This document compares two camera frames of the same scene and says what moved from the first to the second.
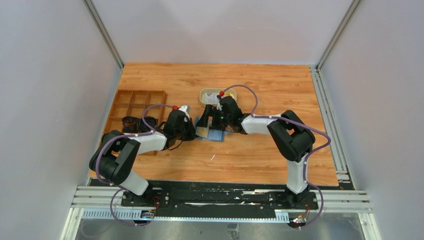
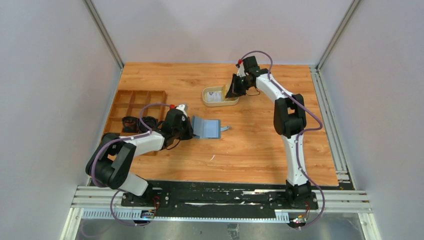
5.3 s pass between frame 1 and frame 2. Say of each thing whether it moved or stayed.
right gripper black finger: moved
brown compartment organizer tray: stayed
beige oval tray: stayed
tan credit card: moved
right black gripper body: moved
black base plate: stayed
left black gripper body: stayed
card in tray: stayed
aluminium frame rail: stayed
